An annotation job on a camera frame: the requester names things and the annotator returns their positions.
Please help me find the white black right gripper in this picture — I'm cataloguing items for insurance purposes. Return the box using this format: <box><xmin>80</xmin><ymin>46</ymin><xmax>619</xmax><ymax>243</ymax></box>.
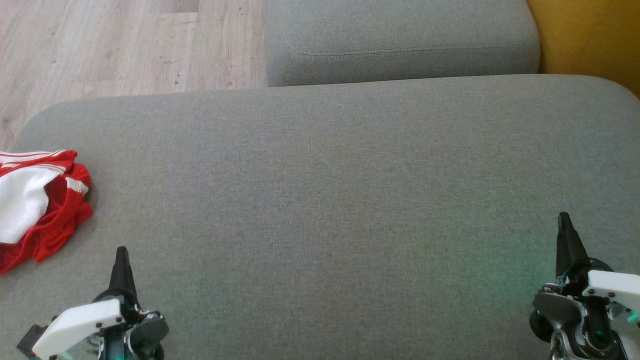
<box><xmin>529</xmin><ymin>212</ymin><xmax>640</xmax><ymax>360</ymax></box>

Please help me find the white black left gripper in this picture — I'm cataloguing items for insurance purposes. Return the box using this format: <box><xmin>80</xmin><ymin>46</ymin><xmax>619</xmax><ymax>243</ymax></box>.
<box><xmin>30</xmin><ymin>246</ymin><xmax>170</xmax><ymax>360</ymax></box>

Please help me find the red and white shirt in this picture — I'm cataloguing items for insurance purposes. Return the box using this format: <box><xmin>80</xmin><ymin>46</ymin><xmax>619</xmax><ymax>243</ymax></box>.
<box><xmin>0</xmin><ymin>149</ymin><xmax>94</xmax><ymax>276</ymax></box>

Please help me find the large grey sofa seat cushion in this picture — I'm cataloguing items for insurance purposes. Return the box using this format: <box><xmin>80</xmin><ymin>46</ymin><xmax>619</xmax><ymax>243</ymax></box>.
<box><xmin>0</xmin><ymin>74</ymin><xmax>640</xmax><ymax>360</ymax></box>

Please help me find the small grey sofa cushion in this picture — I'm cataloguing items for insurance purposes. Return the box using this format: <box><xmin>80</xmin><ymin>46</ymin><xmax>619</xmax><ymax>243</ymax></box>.
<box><xmin>266</xmin><ymin>0</ymin><xmax>542</xmax><ymax>88</ymax></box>

